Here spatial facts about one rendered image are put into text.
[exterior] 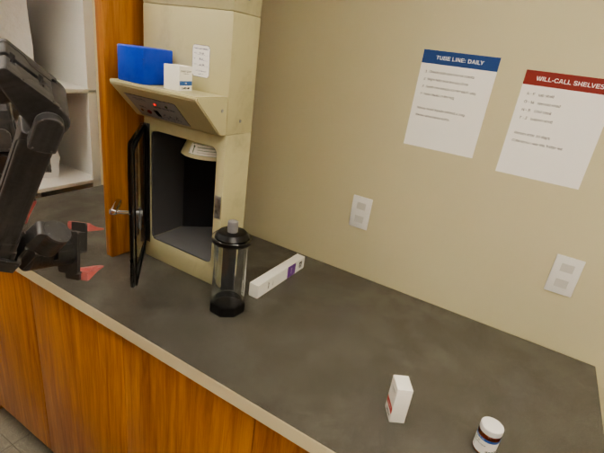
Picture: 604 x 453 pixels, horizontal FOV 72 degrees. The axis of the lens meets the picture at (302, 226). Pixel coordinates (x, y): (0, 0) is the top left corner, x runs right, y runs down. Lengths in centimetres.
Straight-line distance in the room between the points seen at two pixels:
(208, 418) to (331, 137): 94
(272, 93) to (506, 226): 90
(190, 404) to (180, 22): 99
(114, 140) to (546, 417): 136
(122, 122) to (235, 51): 45
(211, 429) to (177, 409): 12
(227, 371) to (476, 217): 84
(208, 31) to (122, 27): 29
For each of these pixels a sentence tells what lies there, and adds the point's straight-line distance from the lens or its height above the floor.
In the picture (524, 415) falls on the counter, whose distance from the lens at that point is 117.
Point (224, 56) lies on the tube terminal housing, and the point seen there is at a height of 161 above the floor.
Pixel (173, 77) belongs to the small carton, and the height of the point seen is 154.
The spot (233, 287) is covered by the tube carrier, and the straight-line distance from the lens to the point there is 115.
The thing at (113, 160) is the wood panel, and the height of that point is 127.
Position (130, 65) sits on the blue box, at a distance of 124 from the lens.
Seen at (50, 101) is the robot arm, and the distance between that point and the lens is 74.
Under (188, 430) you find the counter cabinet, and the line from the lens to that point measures 126.
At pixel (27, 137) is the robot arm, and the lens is 79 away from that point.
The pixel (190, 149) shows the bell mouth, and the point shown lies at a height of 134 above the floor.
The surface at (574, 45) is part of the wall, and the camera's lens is 131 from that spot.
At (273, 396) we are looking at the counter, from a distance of 99.
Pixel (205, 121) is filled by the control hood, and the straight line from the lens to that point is 112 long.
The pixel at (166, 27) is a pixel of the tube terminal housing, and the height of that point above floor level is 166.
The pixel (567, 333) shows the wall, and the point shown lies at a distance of 147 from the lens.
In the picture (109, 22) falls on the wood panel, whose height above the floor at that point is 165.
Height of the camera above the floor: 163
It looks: 22 degrees down
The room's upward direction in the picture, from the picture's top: 8 degrees clockwise
